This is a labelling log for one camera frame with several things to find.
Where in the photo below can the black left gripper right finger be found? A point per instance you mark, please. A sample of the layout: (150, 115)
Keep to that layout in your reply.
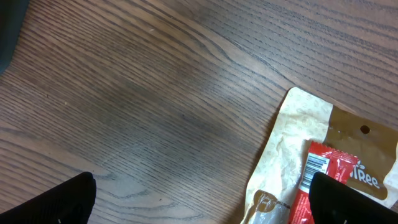
(332, 202)

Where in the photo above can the beige snack bag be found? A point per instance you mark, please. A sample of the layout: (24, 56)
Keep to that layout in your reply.
(311, 135)

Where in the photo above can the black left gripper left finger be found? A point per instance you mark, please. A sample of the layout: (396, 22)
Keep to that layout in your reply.
(70, 202)

